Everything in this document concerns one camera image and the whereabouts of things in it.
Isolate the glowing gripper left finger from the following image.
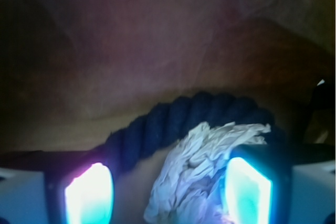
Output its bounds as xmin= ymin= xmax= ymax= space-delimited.
xmin=1 ymin=152 xmax=114 ymax=223

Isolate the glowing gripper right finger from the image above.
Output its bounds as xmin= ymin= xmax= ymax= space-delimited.
xmin=224 ymin=144 xmax=335 ymax=223

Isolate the white paper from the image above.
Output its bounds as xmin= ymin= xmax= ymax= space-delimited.
xmin=143 ymin=122 xmax=271 ymax=223

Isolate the brown paper bag tray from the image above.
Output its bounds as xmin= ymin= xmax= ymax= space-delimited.
xmin=0 ymin=0 xmax=336 ymax=224

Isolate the dark blue rope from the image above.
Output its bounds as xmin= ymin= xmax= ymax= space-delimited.
xmin=107 ymin=91 xmax=289 ymax=169

